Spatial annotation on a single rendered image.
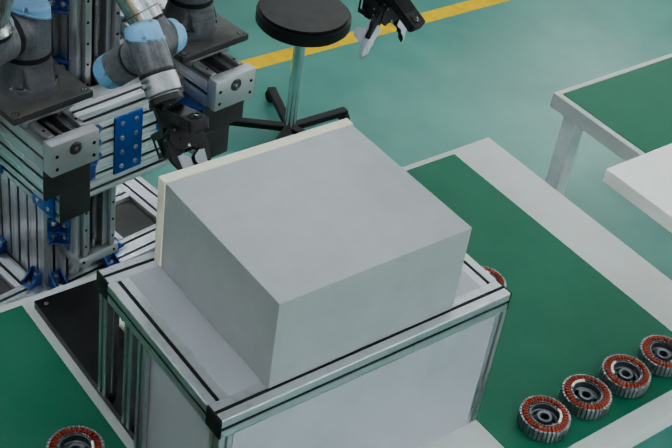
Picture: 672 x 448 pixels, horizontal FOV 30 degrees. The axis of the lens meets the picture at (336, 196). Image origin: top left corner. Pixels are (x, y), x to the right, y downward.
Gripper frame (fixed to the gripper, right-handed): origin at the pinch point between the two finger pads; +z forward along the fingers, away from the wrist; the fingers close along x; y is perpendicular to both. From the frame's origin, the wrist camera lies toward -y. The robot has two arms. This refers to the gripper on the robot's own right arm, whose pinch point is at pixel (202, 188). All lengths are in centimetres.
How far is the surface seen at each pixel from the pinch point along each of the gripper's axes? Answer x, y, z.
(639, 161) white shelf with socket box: -89, -27, 25
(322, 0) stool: -143, 146, -57
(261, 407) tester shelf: 17, -28, 40
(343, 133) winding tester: -25.1, -16.6, -1.1
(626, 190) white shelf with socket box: -80, -29, 29
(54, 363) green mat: 28, 38, 24
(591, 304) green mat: -93, 7, 56
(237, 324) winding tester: 14.4, -24.2, 25.7
